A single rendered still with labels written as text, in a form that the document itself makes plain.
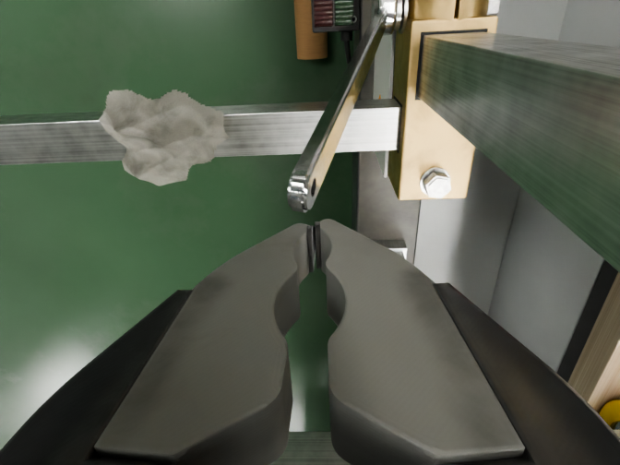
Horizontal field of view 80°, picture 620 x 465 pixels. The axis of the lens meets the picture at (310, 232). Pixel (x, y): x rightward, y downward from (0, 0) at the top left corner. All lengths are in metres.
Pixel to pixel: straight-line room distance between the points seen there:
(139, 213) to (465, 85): 1.30
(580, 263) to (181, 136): 0.43
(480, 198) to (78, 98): 1.13
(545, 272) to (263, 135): 0.42
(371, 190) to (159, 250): 1.10
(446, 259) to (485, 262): 0.06
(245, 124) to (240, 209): 1.02
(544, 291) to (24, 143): 0.57
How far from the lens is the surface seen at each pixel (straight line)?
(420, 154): 0.27
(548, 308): 0.57
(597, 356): 0.42
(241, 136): 0.27
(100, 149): 0.31
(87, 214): 1.50
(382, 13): 0.25
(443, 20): 0.26
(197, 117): 0.27
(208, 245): 1.39
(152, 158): 0.29
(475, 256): 0.65
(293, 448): 0.35
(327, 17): 0.42
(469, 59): 0.18
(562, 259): 0.53
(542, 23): 0.56
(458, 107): 0.19
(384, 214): 0.48
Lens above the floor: 1.12
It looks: 60 degrees down
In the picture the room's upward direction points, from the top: 177 degrees counter-clockwise
